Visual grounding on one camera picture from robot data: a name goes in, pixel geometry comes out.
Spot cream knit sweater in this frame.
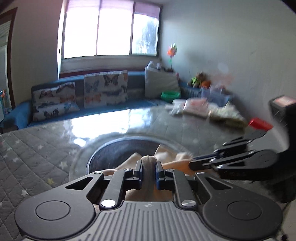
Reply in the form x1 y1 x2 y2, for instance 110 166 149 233
102 145 194 202

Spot pink white folded clothes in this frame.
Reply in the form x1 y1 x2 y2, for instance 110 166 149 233
170 98 209 118

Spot red plastic stool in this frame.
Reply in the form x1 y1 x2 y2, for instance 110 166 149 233
248 118 273 131

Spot black induction cooktop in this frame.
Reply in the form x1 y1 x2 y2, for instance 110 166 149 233
86 136 193 175

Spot yellow patterned folded garment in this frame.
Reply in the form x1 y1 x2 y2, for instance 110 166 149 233
208 102 248 129

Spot clear plastic storage box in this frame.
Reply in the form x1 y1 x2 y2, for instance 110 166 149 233
201 87 233 107

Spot teddy bear toy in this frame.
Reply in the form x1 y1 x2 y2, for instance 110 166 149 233
187 71 211 89

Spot green plastic basin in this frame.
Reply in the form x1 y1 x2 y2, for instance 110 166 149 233
161 90 181 103

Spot grey quilted table cover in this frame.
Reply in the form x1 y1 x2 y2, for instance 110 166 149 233
0 105 287 241

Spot right butterfly cushion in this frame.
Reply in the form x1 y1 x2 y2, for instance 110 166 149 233
84 71 128 108

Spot butterfly cushion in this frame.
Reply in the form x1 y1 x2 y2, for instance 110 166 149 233
84 71 128 108
32 82 80 121

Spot grey pillow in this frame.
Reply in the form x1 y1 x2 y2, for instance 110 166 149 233
144 67 180 99

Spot left butterfly cushion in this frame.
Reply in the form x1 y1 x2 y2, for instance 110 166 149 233
32 82 80 121

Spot white plush toy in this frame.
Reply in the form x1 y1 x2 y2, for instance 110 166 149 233
146 61 166 72

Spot colourful pinwheel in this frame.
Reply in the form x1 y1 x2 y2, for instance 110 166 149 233
167 43 177 70

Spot blue sofa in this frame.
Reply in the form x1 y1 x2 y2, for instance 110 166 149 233
1 71 166 132

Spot window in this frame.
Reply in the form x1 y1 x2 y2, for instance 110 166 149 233
62 1 161 59

